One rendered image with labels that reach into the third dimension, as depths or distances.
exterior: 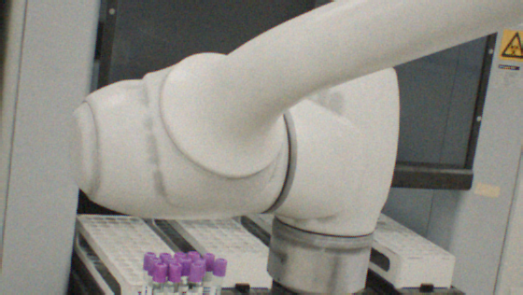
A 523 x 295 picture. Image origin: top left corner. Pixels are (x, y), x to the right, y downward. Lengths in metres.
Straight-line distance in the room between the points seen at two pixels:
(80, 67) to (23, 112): 0.09
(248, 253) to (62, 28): 0.41
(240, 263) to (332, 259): 0.58
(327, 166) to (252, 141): 0.11
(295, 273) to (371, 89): 0.17
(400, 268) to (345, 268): 0.70
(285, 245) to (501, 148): 0.84
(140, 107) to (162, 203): 0.08
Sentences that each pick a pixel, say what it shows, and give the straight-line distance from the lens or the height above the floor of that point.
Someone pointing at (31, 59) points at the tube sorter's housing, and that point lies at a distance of 1.37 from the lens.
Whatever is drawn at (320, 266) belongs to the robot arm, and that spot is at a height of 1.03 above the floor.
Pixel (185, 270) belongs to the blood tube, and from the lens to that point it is 1.23.
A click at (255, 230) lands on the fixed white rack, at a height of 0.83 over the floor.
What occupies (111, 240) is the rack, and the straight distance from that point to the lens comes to 1.46.
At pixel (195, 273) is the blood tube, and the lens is 1.22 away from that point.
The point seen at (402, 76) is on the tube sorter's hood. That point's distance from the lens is 1.56.
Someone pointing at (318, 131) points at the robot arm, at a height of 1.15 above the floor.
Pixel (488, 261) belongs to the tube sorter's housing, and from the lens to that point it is 1.75.
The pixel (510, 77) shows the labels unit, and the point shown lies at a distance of 1.68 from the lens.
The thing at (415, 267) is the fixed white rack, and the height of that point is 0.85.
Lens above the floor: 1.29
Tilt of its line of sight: 11 degrees down
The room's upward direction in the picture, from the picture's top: 8 degrees clockwise
